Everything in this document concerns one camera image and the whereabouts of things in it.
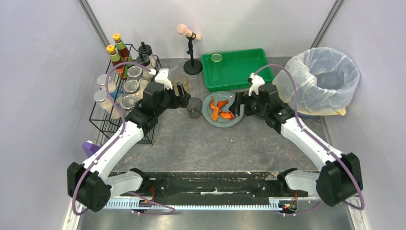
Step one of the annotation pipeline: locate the orange chicken wing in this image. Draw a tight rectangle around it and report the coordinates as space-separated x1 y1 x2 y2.
209 97 221 114

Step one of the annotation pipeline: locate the grey round plate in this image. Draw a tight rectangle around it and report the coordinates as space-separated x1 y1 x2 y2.
202 91 245 128

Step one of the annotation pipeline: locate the beige microphone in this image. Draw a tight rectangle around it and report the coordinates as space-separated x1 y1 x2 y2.
176 24 201 41

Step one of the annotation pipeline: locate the black lid spice jar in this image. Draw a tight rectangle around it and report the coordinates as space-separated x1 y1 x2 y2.
135 51 155 82

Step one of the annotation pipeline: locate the small glass jar rice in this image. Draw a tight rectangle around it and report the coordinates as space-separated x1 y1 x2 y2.
127 66 151 83

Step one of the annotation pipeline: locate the smoky grey glass cup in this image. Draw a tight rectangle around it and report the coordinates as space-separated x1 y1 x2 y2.
186 97 203 119

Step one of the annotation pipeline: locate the green plastic tray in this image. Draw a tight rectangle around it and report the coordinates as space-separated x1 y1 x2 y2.
201 48 269 92

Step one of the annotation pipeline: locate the sauce bottle yellow cap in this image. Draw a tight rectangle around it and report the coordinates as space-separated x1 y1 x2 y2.
106 45 128 80

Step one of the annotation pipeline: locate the black knob lid jar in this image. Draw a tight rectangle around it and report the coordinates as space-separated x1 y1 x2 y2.
138 41 157 68

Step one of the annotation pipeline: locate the glass jar silver rim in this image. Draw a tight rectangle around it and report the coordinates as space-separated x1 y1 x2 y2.
123 80 148 101

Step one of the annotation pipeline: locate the amber glass cup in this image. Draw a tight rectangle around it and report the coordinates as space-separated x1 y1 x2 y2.
172 75 189 95

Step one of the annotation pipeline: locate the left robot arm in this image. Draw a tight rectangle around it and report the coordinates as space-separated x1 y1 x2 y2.
67 82 191 215

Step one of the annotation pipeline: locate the green glass cup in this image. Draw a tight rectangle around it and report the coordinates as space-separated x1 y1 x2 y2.
211 53 224 80

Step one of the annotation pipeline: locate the orange fried chicken piece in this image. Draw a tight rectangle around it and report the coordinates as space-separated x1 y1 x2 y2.
220 112 235 119

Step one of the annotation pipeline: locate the purple plastic base cover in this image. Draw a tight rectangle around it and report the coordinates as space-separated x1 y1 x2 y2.
82 140 101 158

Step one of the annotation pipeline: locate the black microphone stand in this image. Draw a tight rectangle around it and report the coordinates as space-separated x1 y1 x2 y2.
183 32 203 75

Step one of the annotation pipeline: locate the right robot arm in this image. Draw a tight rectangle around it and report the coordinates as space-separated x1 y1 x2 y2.
229 84 363 207

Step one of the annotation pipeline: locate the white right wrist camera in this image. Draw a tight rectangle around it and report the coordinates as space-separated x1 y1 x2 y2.
247 73 265 96

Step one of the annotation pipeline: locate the blue label spice jar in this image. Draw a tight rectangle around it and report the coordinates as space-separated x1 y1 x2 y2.
93 89 123 119
97 74 123 104

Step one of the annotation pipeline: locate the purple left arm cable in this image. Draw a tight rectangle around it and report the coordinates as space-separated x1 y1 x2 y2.
71 62 176 217

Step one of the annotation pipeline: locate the orange chicken drumstick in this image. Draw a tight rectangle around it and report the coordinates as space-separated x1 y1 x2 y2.
217 100 229 109

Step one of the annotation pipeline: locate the black wire rack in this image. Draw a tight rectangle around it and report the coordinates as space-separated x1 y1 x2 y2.
89 44 162 138

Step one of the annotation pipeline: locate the trash bin with plastic bag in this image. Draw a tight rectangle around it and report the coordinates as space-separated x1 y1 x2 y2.
272 47 361 116

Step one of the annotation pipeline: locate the orange breaded chicken strip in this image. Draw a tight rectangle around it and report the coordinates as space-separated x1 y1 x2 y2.
210 107 220 121

